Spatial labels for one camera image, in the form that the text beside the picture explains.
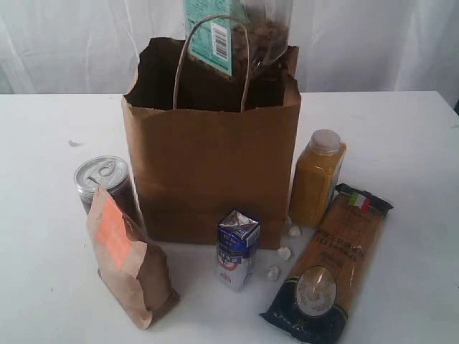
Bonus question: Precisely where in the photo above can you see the silver pull-tab can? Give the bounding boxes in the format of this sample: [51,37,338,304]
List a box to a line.
[74,156,141,226]

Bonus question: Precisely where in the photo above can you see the clear jar yellow lid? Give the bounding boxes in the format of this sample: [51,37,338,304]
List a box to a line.
[183,0,292,77]

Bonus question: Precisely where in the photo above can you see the brown paper shopping bag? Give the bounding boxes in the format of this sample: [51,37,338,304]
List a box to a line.
[122,37,301,249]

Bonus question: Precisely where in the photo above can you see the small blue white milk carton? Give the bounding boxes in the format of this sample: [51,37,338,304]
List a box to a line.
[217,209,260,291]

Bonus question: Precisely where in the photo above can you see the orange juice bottle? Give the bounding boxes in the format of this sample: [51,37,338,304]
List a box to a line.
[289,129,346,227]

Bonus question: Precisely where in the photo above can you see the kraft coffee pouch orange label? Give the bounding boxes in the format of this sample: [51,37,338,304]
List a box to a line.
[86,186,179,330]

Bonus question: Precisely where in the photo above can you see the spaghetti pack dark wrapper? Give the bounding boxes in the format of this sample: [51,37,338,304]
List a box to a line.
[261,183,393,343]

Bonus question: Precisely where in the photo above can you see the small grey paper scrap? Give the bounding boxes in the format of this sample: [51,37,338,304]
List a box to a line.
[68,140,82,148]

